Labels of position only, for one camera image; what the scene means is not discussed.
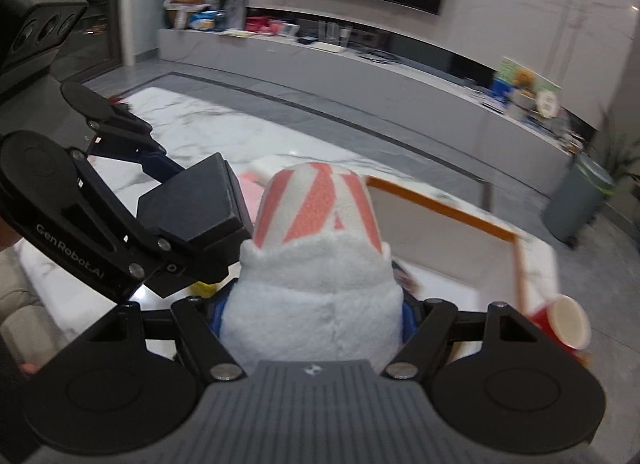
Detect long leaf potted plant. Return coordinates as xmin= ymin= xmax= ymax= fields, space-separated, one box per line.
xmin=596 ymin=107 xmax=640 ymax=187

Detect gold mushroom ornament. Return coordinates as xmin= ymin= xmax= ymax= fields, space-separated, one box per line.
xmin=165 ymin=0 xmax=207 ymax=30

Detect grey pedal trash can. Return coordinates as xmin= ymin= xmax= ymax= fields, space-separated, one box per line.
xmin=542 ymin=153 xmax=617 ymax=249

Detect green blue picture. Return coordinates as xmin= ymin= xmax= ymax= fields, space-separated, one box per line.
xmin=492 ymin=55 xmax=563 ymax=121

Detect red paper cup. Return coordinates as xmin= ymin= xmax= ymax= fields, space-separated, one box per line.
xmin=526 ymin=293 xmax=593 ymax=366

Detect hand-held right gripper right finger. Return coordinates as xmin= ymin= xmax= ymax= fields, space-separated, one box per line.
xmin=381 ymin=293 xmax=552 ymax=382

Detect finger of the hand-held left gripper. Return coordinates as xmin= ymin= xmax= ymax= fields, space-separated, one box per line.
xmin=84 ymin=104 xmax=185 ymax=185
xmin=144 ymin=243 xmax=241 ymax=298

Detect pink gift boxes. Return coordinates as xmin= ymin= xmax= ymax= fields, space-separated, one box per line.
xmin=244 ymin=16 xmax=301 ymax=38

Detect beige cloth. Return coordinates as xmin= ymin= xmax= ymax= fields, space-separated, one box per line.
xmin=0 ymin=244 xmax=71 ymax=375

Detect blue snack bags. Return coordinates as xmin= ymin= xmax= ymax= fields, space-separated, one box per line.
xmin=187 ymin=9 xmax=227 ymax=34

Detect orange storage box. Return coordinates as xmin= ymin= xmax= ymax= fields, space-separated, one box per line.
xmin=364 ymin=174 xmax=563 ymax=317

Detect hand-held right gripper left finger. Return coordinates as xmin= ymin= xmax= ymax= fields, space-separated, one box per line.
xmin=75 ymin=293 xmax=247 ymax=383

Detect white plush pink striped hat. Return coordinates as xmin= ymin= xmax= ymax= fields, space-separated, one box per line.
xmin=220 ymin=160 xmax=407 ymax=376

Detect white marble media console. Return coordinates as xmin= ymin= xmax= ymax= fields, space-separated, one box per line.
xmin=157 ymin=7 xmax=601 ymax=197

